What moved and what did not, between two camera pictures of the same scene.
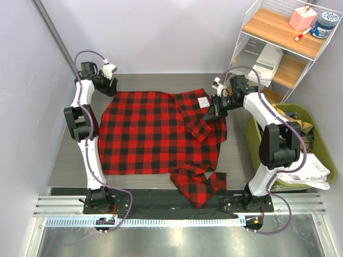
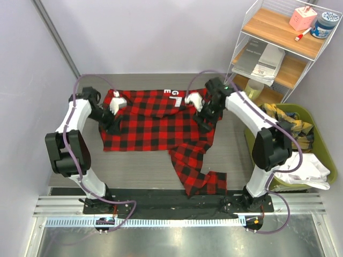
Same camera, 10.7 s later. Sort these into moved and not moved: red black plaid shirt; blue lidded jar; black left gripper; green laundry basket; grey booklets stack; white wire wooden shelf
Moved: red black plaid shirt; black left gripper
Not moved: grey booklets stack; white wire wooden shelf; blue lidded jar; green laundry basket
